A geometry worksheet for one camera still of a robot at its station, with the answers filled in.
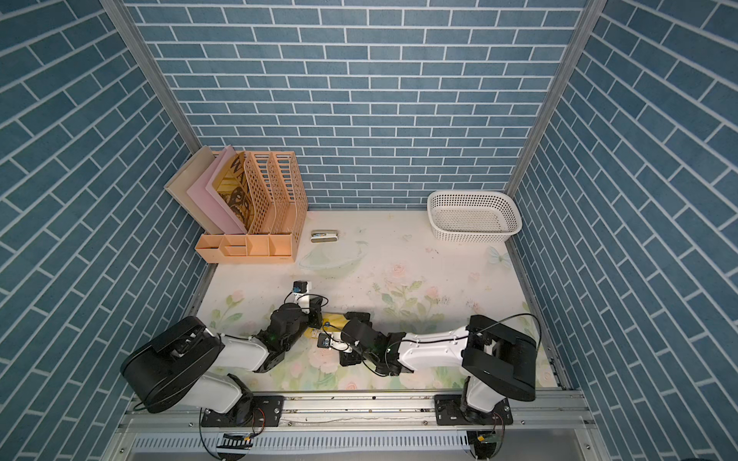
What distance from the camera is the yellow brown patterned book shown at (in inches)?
37.7

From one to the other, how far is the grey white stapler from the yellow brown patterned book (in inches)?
9.5

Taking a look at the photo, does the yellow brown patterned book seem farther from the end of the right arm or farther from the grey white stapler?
the end of the right arm

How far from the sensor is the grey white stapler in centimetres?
111
